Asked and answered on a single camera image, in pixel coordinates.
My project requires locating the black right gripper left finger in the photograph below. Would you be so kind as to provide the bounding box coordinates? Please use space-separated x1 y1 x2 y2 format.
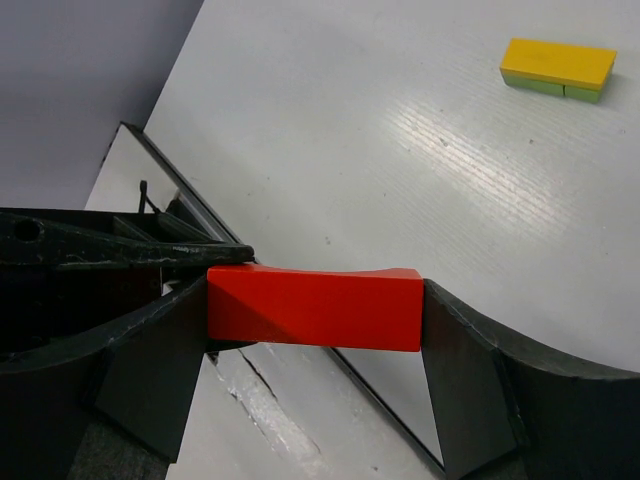
1 277 207 479

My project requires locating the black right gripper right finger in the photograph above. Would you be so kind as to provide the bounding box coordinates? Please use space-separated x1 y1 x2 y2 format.
422 280 639 479

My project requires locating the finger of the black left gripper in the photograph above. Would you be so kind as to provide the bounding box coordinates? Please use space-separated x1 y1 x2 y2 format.
1 208 254 268

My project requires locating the orange arch wood block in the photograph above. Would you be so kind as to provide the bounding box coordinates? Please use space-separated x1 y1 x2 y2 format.
206 264 425 353

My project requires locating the green wood cube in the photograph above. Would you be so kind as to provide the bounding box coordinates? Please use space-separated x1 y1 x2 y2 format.
564 85 602 104
502 74 565 97

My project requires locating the yellow long wood block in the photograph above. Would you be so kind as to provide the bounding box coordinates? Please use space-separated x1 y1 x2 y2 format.
500 38 617 91

